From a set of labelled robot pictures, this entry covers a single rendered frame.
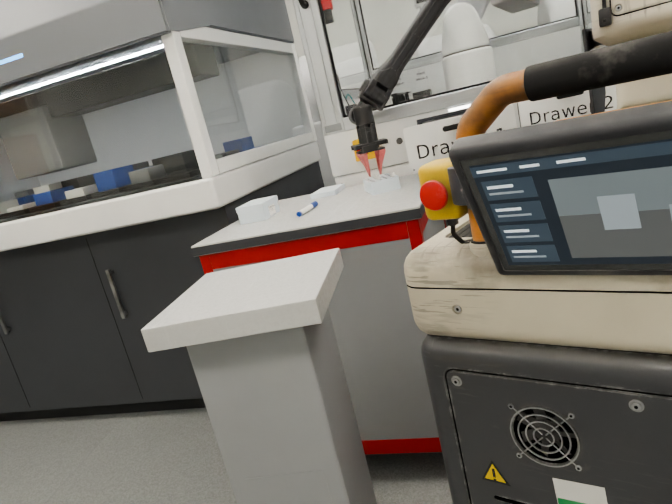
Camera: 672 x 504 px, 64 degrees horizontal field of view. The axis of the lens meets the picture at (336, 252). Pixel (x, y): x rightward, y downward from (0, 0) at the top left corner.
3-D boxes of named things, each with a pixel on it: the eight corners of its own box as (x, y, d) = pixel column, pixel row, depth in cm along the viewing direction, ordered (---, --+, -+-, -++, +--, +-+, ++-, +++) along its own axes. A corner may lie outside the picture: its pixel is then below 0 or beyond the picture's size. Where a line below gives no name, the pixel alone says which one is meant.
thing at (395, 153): (657, 111, 159) (653, 60, 155) (333, 177, 190) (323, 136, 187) (596, 100, 246) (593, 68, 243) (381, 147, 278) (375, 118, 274)
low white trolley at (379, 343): (473, 483, 142) (419, 206, 124) (263, 486, 162) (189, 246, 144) (477, 373, 196) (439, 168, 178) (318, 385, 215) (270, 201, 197)
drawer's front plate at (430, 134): (519, 146, 140) (513, 103, 137) (410, 168, 149) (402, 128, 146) (519, 145, 141) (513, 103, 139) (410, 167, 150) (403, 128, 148)
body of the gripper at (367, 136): (351, 152, 162) (346, 127, 160) (383, 144, 163) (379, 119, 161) (355, 152, 156) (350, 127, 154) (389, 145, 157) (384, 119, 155)
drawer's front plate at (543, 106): (624, 112, 159) (620, 74, 157) (522, 133, 168) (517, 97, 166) (623, 112, 161) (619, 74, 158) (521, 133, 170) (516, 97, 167)
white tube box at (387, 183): (401, 188, 156) (398, 175, 155) (373, 195, 155) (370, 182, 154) (390, 184, 168) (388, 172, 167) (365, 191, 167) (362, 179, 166)
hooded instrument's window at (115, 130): (207, 177, 177) (165, 34, 166) (-151, 256, 232) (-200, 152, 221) (311, 141, 282) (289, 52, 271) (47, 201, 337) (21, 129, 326)
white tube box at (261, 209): (266, 220, 157) (261, 203, 156) (239, 225, 160) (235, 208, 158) (281, 210, 169) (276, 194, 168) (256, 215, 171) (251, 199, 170)
